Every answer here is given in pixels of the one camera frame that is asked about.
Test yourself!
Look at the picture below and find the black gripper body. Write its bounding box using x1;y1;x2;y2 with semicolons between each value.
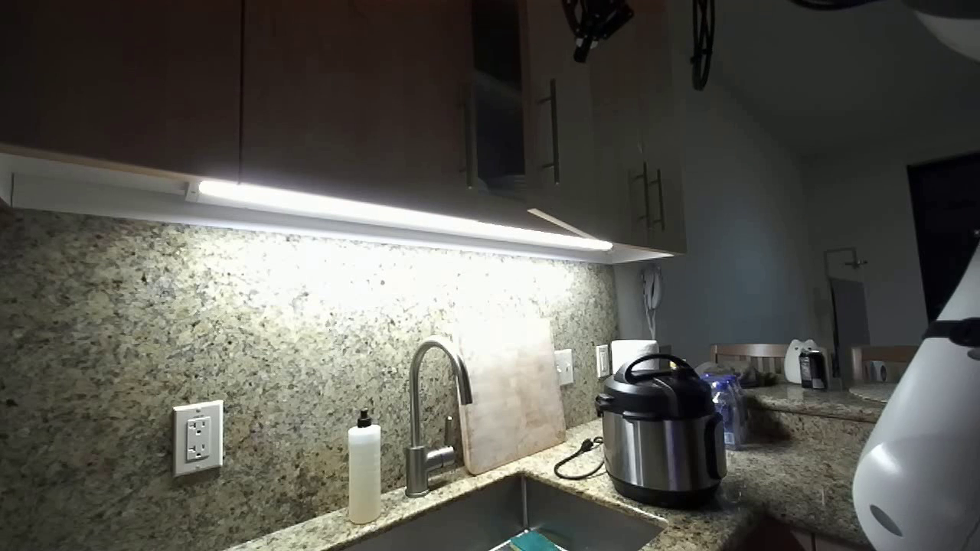
562;0;634;44

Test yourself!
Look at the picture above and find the brown cabinet door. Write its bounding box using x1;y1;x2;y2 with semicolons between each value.
589;0;687;254
0;0;242;174
242;0;472;196
523;0;590;196

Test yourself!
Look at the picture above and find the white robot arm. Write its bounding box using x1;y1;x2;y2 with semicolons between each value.
562;0;980;551

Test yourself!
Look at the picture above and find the under-cabinet light strip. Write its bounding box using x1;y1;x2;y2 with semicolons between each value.
191;177;611;251

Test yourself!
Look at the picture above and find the wooden cutting board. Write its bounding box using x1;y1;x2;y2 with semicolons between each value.
456;316;568;474

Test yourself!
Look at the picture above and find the white coffee machine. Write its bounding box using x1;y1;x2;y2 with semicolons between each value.
785;340;831;393

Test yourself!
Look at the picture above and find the dark window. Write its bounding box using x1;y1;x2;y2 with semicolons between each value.
906;152;980;319

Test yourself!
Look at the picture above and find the steel pressure cooker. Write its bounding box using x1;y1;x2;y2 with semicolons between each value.
595;353;726;509

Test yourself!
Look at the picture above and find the steel kitchen faucet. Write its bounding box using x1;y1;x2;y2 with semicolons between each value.
403;336;477;501

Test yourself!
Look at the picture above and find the white soap dispenser bottle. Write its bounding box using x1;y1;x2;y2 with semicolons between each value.
345;409;380;522

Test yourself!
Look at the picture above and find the stainless steel sink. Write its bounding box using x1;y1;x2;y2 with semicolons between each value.
331;474;662;551

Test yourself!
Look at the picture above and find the teal sponge in sink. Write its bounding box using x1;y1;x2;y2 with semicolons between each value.
489;529;568;551

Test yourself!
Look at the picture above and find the white light switch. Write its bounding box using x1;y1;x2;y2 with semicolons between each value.
554;350;572;386

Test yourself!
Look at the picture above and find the black power cord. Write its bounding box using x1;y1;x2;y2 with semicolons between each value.
551;435;607;484

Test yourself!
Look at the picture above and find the white wall outlet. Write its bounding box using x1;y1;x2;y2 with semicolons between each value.
174;402;224;476

